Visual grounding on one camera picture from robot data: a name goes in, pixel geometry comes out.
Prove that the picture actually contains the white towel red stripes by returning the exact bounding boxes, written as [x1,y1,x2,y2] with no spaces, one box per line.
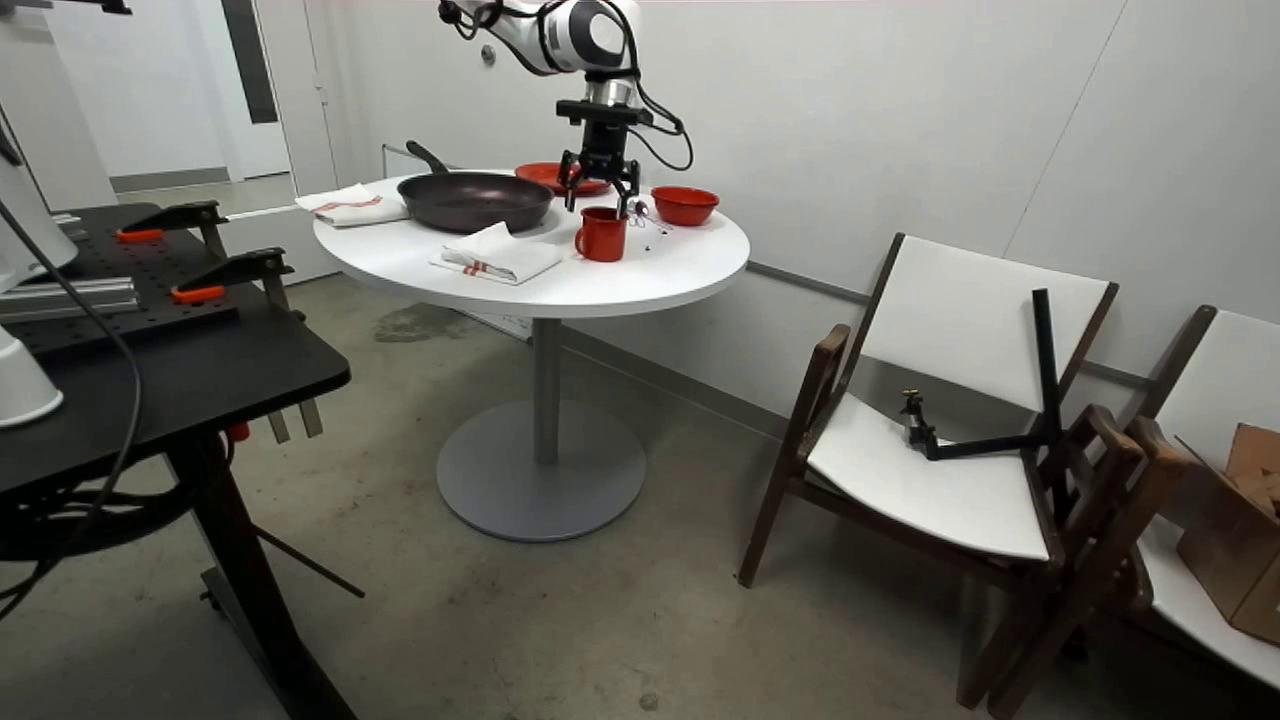
[429,220,570,289]
[298,181,412,231]

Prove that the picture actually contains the white door narrow window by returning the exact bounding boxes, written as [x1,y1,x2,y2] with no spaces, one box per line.
[195,0,346,192]

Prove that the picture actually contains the red bowl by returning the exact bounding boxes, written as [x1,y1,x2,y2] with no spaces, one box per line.
[647,183,724,231]

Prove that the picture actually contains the black frying pan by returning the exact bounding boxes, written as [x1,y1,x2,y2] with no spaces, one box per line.
[392,135,556,241]

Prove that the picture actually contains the black robot desk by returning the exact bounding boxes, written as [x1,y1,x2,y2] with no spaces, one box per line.
[0,198,368,720]

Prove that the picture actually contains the brown cardboard box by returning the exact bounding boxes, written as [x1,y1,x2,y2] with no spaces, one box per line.
[1147,419,1280,651]

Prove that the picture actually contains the small dark red object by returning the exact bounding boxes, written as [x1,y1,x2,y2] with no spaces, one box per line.
[629,198,669,244]

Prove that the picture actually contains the red plate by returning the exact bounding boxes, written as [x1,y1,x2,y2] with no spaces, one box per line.
[513,162,617,202]

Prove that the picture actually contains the black desk cable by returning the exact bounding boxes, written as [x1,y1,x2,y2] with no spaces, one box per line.
[0,125,195,624]

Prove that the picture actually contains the red cup with handle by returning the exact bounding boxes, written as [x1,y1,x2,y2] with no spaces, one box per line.
[573,203,631,268]

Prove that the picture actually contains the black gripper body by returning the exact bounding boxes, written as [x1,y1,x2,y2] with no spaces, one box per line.
[579,118,643,169]

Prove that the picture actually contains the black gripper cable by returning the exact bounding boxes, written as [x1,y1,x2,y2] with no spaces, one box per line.
[629,78,699,176]

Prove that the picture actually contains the round white pedestal table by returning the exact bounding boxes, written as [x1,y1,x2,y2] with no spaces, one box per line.
[309,162,758,549]

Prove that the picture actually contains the black metal stand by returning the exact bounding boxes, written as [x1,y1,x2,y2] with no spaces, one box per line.
[893,285,1074,528]

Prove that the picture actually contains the black clamp orange handle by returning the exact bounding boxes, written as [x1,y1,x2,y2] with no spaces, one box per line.
[109,198,232,261]
[168,244,327,447]

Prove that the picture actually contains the wooden chair white cushions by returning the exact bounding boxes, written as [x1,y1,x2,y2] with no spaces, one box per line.
[731,227,1129,712]
[985,300,1280,720]

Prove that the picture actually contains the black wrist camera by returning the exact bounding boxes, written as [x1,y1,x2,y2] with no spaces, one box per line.
[552,98,662,133]

